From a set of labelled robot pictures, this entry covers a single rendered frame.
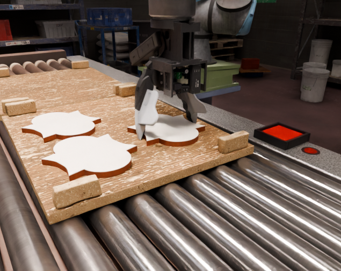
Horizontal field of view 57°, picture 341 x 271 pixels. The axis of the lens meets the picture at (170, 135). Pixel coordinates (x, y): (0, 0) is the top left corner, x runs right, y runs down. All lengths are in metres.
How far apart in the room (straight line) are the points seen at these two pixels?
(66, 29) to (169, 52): 4.66
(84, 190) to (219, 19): 0.84
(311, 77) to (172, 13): 3.74
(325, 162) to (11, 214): 0.49
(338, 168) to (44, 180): 0.46
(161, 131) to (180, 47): 0.16
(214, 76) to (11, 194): 0.82
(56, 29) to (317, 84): 3.65
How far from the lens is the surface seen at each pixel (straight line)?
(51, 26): 5.07
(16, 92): 0.96
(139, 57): 0.59
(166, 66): 0.50
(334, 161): 0.61
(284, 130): 0.66
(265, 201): 0.46
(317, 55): 5.26
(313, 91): 4.23
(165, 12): 0.50
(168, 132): 0.57
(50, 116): 0.70
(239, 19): 1.11
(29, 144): 0.60
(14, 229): 0.43
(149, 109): 0.54
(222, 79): 1.17
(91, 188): 0.41
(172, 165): 0.48
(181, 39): 0.49
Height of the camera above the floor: 1.17
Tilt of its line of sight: 24 degrees down
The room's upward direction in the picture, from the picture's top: straight up
